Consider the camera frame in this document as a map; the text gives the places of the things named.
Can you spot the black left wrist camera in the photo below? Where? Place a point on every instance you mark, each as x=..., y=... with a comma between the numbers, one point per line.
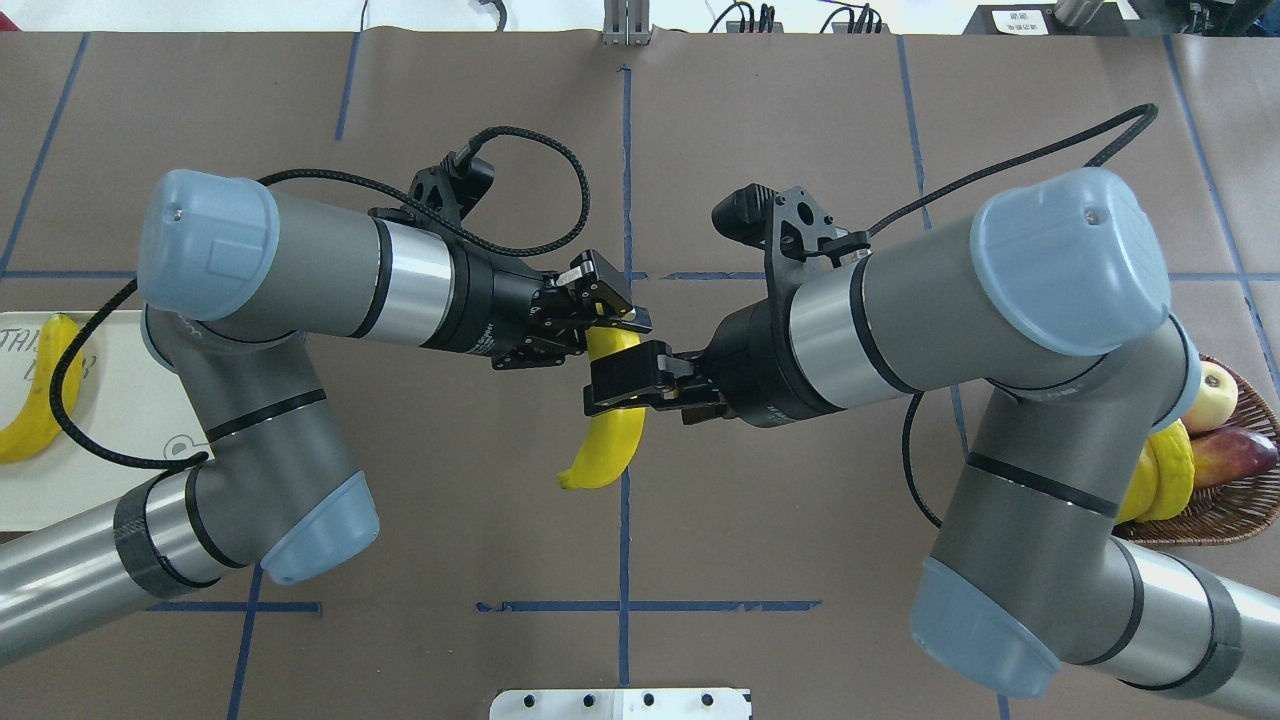
x=453, y=188

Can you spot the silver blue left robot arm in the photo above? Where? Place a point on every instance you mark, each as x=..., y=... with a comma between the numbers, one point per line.
x=235, y=277

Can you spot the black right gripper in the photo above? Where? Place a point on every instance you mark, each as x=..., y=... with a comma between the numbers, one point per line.
x=752, y=368

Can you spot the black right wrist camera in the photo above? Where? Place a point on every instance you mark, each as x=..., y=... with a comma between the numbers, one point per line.
x=787, y=223

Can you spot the dark purple mango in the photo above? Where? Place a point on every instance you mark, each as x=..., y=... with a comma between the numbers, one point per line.
x=1227, y=454

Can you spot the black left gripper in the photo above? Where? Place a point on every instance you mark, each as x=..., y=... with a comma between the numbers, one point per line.
x=492, y=306

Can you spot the white rectangular tray plate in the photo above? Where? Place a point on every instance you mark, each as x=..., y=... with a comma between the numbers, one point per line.
x=128, y=403

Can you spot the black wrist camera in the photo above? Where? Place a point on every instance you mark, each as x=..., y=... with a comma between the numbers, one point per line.
x=787, y=223
x=453, y=188

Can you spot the brown wicker basket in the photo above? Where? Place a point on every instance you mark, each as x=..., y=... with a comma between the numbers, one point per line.
x=1230, y=513

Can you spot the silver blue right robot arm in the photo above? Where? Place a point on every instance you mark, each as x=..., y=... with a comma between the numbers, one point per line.
x=1058, y=295

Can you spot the aluminium frame post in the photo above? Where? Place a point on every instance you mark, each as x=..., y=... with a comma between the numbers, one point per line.
x=627, y=23

